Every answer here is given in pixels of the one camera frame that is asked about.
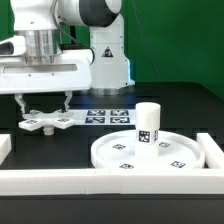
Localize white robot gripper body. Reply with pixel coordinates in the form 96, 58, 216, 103
0, 60, 91, 94

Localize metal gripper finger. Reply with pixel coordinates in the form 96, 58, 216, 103
61, 91, 73, 113
14, 94, 30, 114

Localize white cross-shaped table base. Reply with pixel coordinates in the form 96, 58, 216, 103
19, 110, 75, 136

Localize white round table top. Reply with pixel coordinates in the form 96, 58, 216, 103
91, 130, 205, 170

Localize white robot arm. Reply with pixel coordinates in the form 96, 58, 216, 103
0, 0, 134, 114

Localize white left fence bar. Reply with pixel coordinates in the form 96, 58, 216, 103
0, 134, 12, 165

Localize white fence bar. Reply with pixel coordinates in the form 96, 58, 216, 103
197, 133, 224, 169
0, 169, 224, 196
0, 134, 12, 165

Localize white front fence bar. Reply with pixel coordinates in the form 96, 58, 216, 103
0, 169, 224, 196

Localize white right fence bar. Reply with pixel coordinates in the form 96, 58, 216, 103
197, 133, 224, 169

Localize white marker base plate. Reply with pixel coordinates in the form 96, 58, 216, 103
69, 109, 135, 126

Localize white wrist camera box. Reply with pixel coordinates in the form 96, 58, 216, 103
0, 35, 26, 57

